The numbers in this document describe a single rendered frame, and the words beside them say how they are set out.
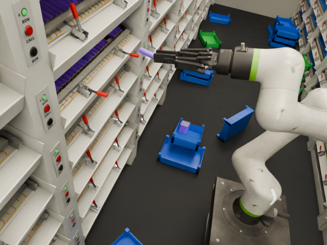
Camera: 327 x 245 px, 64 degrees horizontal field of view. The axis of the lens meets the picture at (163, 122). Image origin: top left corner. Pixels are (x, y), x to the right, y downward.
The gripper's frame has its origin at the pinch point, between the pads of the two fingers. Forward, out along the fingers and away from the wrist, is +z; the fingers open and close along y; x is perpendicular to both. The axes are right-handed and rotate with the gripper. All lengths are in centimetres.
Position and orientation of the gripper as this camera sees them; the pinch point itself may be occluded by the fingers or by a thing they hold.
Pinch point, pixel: (165, 56)
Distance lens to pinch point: 85.5
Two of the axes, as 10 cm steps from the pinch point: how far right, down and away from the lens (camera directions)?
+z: -9.5, -1.5, 2.6
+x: 0.6, 7.6, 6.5
